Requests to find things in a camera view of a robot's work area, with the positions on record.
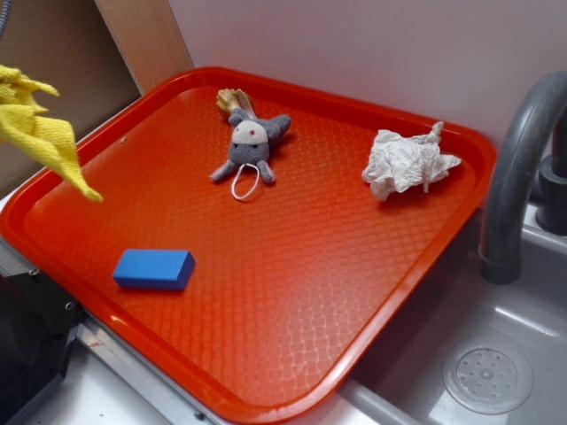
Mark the yellow cloth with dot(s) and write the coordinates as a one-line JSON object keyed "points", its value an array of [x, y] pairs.
{"points": [[48, 141]]}

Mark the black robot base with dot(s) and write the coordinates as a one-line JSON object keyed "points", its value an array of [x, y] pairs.
{"points": [[39, 322]]}

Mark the orange plastic tray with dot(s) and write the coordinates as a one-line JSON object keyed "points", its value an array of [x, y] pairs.
{"points": [[292, 284]]}

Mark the grey plush toy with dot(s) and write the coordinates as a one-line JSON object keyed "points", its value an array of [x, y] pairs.
{"points": [[251, 143]]}

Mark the crumpled white paper towel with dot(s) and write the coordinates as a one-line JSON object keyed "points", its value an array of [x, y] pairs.
{"points": [[398, 163]]}

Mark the gold ribbed object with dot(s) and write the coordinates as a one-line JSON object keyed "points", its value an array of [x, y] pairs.
{"points": [[228, 100]]}

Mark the blue rectangular block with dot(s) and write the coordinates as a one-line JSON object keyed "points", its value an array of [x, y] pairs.
{"points": [[154, 269]]}

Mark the wooden board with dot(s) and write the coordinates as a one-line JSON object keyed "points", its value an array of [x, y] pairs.
{"points": [[148, 38]]}

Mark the grey faucet spout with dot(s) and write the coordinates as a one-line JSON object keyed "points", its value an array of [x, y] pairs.
{"points": [[515, 177]]}

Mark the grey plastic sink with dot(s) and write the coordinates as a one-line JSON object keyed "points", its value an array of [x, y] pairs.
{"points": [[399, 380]]}

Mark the sink drain strainer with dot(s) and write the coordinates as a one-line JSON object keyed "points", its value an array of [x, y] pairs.
{"points": [[487, 376]]}

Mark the brown cardboard panel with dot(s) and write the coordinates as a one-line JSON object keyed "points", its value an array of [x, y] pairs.
{"points": [[65, 44]]}

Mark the dark grey faucet handle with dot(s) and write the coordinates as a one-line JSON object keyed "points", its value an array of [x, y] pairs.
{"points": [[551, 216]]}

